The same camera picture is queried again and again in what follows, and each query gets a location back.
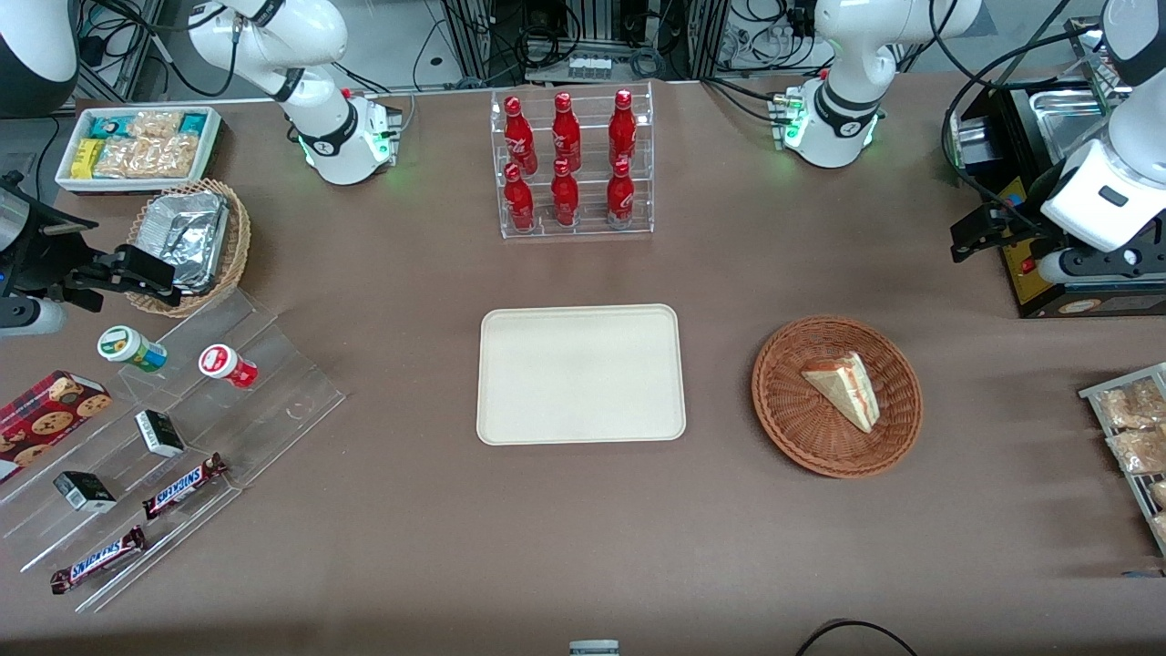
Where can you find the cream rectangular tray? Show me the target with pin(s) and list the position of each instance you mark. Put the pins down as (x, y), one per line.
(581, 374)

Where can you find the black food warmer machine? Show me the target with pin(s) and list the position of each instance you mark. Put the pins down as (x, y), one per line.
(1075, 305)

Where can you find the bagged pastry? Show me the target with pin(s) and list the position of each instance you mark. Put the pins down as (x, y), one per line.
(1160, 527)
(1159, 494)
(1139, 451)
(1130, 405)

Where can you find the teal snack packet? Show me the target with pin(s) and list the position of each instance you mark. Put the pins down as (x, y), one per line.
(194, 123)
(107, 126)

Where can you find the grey object at table edge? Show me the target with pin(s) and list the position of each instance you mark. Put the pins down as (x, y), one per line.
(594, 648)

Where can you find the large clear cracker bag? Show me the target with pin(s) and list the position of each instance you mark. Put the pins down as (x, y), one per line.
(146, 157)

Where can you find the red soda bottle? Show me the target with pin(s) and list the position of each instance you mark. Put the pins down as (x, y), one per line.
(566, 135)
(518, 137)
(565, 199)
(519, 202)
(622, 129)
(620, 199)

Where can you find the small black box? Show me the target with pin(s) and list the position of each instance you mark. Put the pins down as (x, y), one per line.
(84, 491)
(160, 434)

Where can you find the yellow snack packet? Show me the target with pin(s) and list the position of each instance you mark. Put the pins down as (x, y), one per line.
(86, 158)

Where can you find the white snack bin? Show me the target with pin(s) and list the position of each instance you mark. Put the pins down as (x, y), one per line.
(137, 185)

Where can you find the brown wicker basket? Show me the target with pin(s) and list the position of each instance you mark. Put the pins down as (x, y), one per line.
(788, 401)

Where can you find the clear acrylic bottle rack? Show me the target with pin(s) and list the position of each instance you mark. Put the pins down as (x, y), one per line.
(588, 228)

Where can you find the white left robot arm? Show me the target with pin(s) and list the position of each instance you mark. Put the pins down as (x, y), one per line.
(852, 55)

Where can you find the triangle sandwich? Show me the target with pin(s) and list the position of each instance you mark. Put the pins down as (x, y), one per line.
(845, 390)

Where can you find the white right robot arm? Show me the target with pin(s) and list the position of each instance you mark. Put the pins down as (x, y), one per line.
(319, 36)

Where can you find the light tan wicker basket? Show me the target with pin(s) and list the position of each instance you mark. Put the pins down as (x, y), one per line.
(235, 260)

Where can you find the clear acrylic stepped stand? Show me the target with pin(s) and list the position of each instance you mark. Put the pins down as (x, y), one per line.
(273, 401)

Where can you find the white power strip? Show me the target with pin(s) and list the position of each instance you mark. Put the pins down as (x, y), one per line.
(590, 66)

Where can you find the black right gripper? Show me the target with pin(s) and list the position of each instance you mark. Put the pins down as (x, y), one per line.
(44, 258)

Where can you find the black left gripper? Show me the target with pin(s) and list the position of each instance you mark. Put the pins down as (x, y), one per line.
(1022, 227)

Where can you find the aluminium foil containers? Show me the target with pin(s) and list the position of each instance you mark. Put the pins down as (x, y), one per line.
(187, 235)

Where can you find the red lid cup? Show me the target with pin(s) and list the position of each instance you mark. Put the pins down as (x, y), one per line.
(224, 364)

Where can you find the small clear cracker bag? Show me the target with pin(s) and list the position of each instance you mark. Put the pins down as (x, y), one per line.
(155, 124)

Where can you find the Snickers bar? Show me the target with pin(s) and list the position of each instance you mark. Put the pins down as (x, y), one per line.
(98, 558)
(182, 486)

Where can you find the red cookie box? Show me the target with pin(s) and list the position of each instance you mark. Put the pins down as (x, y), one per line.
(46, 421)

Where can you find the green lid cup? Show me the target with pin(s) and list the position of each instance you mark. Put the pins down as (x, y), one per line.
(127, 347)

